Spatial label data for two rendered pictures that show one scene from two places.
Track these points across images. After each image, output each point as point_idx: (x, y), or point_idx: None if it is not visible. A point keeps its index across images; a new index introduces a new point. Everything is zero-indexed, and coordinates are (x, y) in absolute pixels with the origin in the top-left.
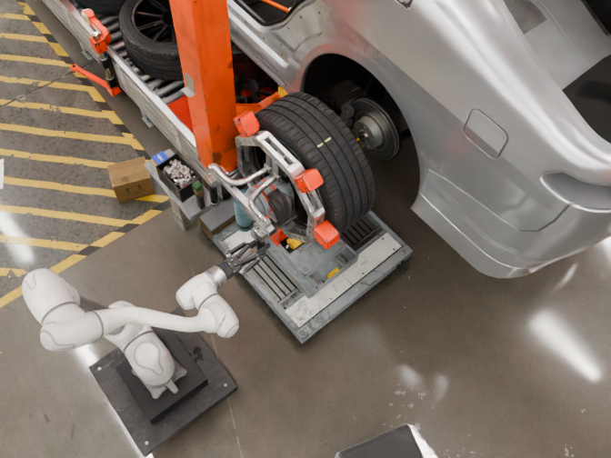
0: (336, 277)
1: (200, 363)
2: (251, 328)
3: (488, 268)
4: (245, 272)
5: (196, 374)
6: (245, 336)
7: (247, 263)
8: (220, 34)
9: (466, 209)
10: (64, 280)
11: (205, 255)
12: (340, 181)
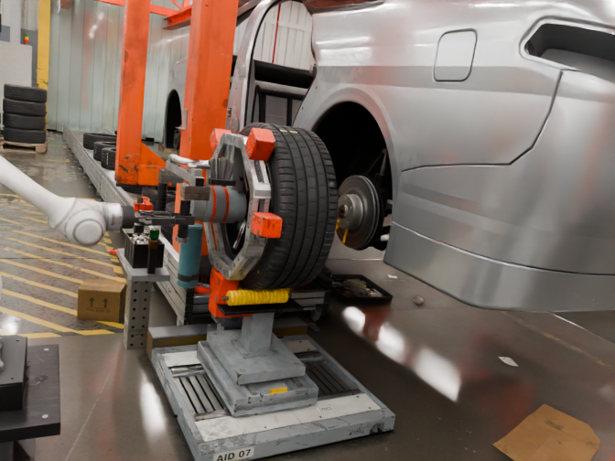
0: (283, 412)
1: (32, 389)
2: (139, 439)
3: (479, 284)
4: (149, 219)
5: (13, 375)
6: (125, 444)
7: None
8: (221, 59)
9: (443, 192)
10: None
11: (133, 369)
12: (296, 160)
